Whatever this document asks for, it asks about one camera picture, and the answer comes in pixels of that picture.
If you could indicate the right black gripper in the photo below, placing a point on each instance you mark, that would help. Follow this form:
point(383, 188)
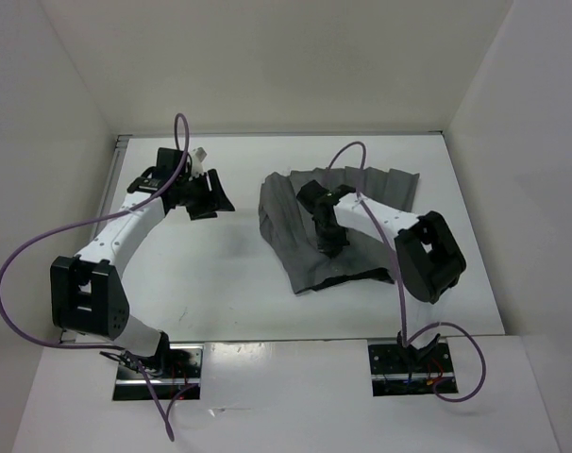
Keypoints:
point(330, 247)

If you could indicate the aluminium table frame rail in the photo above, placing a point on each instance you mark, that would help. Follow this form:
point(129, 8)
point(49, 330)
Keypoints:
point(115, 168)

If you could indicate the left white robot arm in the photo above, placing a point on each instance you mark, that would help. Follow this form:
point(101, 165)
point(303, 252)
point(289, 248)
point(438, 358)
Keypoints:
point(87, 293)

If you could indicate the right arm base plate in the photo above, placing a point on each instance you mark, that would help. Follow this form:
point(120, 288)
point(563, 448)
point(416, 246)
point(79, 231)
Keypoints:
point(396, 371)

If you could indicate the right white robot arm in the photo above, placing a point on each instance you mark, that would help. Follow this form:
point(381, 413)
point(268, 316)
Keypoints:
point(427, 256)

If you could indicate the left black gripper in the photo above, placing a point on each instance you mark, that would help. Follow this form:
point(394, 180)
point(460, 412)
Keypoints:
point(216, 196)

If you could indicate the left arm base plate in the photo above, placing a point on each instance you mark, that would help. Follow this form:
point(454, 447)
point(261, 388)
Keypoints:
point(182, 378)

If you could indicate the grey pleated skirt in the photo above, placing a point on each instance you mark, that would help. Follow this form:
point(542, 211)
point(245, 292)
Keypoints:
point(289, 229)

